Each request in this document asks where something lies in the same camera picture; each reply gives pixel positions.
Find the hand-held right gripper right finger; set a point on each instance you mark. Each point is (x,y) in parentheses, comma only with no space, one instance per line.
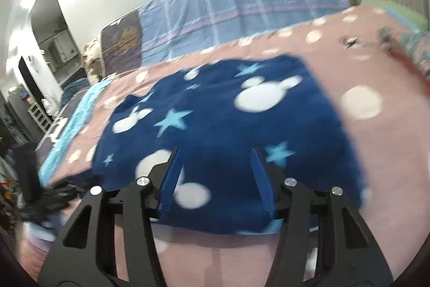
(263,182)

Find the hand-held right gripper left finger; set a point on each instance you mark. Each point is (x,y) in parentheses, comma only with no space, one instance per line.
(169,182)

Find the blue star-print fleece jacket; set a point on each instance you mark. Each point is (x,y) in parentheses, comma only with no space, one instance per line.
(221,122)

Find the folded pink speckled clothes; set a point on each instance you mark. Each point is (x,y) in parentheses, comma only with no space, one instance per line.
(408,48)

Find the light blue blanket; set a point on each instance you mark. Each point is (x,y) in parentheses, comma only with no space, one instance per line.
(72,125)

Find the pink polka dot blanket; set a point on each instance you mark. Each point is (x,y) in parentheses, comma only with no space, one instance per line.
(379,156)

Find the beige crumpled cloth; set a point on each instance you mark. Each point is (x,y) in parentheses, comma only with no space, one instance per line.
(92,60)

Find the dark tree-print cushion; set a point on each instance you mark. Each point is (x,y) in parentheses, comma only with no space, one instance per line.
(122,45)

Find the blue plaid pillow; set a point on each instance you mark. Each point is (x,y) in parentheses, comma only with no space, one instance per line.
(242,8)

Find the green pillow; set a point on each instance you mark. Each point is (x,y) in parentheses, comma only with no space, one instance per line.
(391,9)

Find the arched wall mirror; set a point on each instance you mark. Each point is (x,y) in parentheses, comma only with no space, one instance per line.
(55,34)

